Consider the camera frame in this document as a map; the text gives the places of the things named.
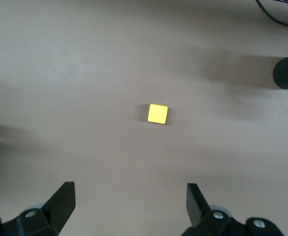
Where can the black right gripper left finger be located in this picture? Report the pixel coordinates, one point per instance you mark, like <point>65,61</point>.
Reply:
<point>58,204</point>

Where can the yellow wooden block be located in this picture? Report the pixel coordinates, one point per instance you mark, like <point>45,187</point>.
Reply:
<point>157,113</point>

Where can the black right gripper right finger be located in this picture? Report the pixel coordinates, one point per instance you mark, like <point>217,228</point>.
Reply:
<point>198,209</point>

